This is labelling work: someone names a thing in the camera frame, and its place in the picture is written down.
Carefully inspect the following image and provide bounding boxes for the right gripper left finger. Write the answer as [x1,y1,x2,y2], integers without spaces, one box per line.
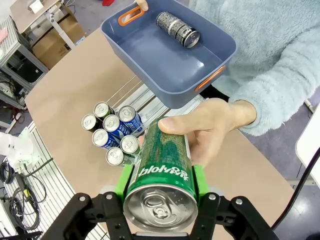
[41,163,135,240]

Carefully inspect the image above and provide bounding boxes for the white plastic bag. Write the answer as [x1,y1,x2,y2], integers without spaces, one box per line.
[0,126,41,173]

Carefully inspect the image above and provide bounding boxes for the person's right hand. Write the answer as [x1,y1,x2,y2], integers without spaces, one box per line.
[134,0,150,12]

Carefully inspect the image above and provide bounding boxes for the left forearm in teal sleeve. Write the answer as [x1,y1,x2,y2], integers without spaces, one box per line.
[224,24,320,137]

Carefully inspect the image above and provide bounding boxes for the white wire can dispenser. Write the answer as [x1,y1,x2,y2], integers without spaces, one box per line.
[104,74,210,166]

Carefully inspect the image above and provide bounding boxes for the aluminium profile base frame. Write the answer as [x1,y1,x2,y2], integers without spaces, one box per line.
[0,119,106,240]

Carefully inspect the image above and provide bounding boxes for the large brown cardboard box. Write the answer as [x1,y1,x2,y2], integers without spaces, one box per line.
[31,13,86,70]

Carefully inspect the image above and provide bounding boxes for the large white side table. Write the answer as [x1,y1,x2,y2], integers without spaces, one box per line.
[294,104,320,176]

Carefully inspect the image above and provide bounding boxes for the person in teal fleece jacket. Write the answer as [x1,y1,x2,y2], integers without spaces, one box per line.
[187,0,320,137]

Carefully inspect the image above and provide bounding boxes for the blue Pocari Sweat can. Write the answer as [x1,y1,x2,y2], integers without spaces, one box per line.
[91,128,123,150]
[102,114,133,137]
[117,104,145,133]

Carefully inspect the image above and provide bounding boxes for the person's left hand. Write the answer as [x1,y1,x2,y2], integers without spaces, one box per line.
[157,97,258,168]

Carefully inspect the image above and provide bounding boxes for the green Chilsung cider can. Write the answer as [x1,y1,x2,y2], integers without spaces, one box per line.
[122,116,200,232]
[105,146,133,168]
[119,134,141,157]

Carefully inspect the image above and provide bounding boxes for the blue-grey tray with orange handles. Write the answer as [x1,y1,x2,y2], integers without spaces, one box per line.
[100,0,238,110]

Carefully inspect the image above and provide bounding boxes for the black cable bundle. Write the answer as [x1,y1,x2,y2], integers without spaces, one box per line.
[0,159,48,232]

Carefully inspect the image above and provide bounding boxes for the black floor cable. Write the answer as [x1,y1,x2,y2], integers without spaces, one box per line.
[271,147,320,231]

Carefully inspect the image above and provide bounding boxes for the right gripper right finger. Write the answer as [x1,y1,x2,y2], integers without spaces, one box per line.
[192,164,280,240]

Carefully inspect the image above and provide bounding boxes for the brown top table white legs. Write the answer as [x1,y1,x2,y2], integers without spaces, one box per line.
[9,0,76,50]

